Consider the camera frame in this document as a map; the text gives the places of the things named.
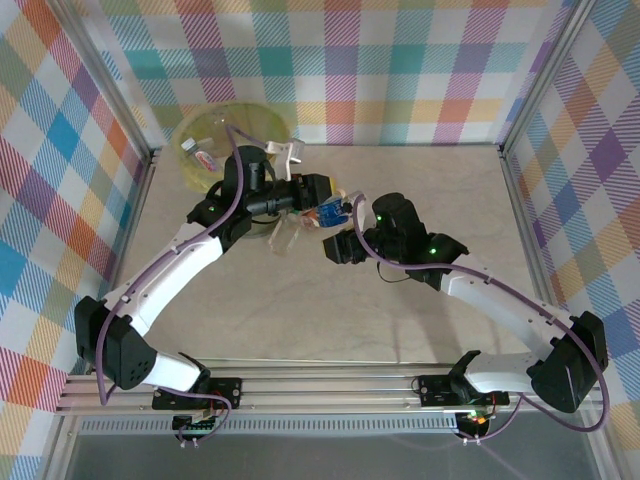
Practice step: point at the blue label water bottle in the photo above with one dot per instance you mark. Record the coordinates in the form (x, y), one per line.
(332, 212)

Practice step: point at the square clear bottle green cap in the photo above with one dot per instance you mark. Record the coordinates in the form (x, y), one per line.
(284, 240)

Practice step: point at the red label soda bottle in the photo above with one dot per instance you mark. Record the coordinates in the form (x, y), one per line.
(205, 160)

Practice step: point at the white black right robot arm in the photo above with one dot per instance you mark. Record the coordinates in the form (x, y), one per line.
(500, 305)

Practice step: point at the translucent bin with yellow liner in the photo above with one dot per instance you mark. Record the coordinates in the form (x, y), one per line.
(260, 120)

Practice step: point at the small orange circuit board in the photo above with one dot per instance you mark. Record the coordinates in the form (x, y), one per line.
(475, 420)

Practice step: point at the small green circuit board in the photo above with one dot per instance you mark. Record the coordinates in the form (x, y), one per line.
(192, 425)

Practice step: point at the aluminium side rail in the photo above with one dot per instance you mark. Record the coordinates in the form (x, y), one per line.
(525, 220)
(129, 240)

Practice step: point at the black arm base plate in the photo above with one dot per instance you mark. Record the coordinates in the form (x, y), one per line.
(432, 387)
(232, 392)

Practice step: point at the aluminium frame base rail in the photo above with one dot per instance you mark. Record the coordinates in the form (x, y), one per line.
(325, 387)

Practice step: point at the aluminium frame post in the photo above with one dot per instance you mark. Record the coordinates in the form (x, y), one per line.
(545, 80)
(107, 80)

